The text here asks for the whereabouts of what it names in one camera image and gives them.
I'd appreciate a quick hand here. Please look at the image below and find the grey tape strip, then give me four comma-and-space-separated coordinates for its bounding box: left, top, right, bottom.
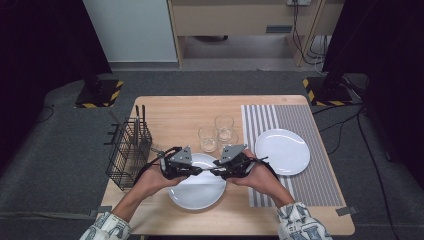
0, 205, 113, 221
335, 205, 359, 217

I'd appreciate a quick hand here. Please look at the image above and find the long black floor cable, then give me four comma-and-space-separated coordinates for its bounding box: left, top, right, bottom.
355, 106, 401, 240

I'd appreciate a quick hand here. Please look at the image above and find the person's left hand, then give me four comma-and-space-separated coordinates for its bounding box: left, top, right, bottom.
134, 163, 188, 201

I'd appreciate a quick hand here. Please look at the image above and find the black curtain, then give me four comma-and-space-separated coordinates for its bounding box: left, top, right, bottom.
321, 0, 424, 188
0, 0, 113, 174

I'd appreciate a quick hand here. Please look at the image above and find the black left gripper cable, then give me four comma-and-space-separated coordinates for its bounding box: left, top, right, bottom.
133, 146, 175, 186

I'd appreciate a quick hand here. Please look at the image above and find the black wire cutlery basket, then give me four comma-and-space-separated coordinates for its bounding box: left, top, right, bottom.
103, 118, 154, 192

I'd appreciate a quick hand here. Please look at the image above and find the white panel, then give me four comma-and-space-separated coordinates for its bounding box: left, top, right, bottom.
82, 0, 178, 63

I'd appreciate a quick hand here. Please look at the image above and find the black cable bundle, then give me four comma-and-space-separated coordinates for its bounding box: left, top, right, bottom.
291, 3, 329, 66

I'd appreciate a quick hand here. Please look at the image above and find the light wooden desk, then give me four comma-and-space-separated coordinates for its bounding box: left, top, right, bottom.
166, 0, 346, 69

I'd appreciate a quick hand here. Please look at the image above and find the person's right hand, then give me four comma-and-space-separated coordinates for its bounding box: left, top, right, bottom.
226, 148, 284, 198

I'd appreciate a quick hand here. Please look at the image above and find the white plate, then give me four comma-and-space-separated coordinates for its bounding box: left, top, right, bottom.
254, 128, 311, 177
167, 152, 228, 211

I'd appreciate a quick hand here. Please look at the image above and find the grey white striped placemat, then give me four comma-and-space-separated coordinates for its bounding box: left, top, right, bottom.
240, 104, 345, 208

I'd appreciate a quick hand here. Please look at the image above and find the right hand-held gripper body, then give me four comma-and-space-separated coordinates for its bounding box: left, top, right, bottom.
218, 143, 268, 180

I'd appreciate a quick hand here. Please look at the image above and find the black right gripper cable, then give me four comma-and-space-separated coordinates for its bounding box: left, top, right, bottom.
253, 155, 281, 181

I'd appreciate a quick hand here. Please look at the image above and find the black yellow-striped stand base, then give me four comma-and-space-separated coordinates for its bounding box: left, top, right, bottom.
74, 79, 124, 109
302, 76, 354, 107

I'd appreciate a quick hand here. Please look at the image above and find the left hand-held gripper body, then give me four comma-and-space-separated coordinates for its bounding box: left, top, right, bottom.
151, 145, 201, 181

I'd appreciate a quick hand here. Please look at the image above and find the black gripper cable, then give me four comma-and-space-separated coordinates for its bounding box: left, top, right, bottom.
133, 146, 175, 186
253, 155, 281, 181

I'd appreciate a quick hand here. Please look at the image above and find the clear drinking glass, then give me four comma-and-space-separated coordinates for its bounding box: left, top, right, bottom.
218, 129, 240, 149
197, 125, 219, 154
214, 114, 235, 138

